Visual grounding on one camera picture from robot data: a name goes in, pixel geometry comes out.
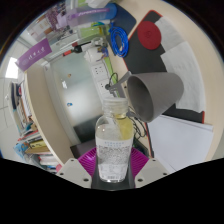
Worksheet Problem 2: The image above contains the group photo poster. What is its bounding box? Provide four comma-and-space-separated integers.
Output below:
28, 3, 68, 44

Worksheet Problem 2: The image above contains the black cable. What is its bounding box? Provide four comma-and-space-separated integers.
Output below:
130, 114, 148, 138

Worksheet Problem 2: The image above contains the tall clear glass vase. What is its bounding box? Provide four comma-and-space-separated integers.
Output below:
79, 24, 111, 40

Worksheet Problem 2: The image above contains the large purple water bottle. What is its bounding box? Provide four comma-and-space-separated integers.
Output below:
56, 2, 118, 30

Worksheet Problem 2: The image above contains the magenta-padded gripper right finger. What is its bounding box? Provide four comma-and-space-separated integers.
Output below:
128, 147, 170, 190

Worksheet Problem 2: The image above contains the dark navy mouse pad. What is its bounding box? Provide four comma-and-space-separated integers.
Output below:
109, 2, 138, 58

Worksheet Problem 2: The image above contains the purple hanging banner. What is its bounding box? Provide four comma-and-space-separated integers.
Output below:
14, 37, 54, 72

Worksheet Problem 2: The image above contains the grey cup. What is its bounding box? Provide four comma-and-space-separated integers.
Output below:
126, 71, 185, 124

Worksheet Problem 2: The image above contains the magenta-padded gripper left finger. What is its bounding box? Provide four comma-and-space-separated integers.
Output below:
55, 147, 100, 190

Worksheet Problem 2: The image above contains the black computer monitor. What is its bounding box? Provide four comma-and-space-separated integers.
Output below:
69, 139, 98, 160

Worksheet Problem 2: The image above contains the white paper napkin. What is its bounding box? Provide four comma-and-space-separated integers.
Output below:
155, 16, 186, 56
161, 41, 206, 115

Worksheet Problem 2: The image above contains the white round pot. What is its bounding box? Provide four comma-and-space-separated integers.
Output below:
83, 46, 101, 63

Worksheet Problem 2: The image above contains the grey metal laptop stand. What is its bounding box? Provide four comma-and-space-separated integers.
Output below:
105, 70, 133, 100

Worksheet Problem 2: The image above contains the clear plastic water bottle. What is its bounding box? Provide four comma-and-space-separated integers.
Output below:
95, 97, 134, 184

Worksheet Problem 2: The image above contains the black red-edged desk mat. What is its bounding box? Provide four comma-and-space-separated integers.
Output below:
123, 9, 206, 125

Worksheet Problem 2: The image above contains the white printed paper sheet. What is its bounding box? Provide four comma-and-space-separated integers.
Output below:
146, 114, 215, 173

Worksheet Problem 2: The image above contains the flat round red coaster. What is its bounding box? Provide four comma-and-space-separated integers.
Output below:
137, 20, 163, 51

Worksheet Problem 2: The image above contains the blue coiled cable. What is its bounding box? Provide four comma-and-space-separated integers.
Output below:
108, 23, 130, 59

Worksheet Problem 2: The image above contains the white wall socket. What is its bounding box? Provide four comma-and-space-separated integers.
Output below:
91, 63, 105, 80
98, 78, 113, 98

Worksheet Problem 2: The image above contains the wooden shelf with books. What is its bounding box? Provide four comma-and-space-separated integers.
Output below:
9, 65, 73, 174

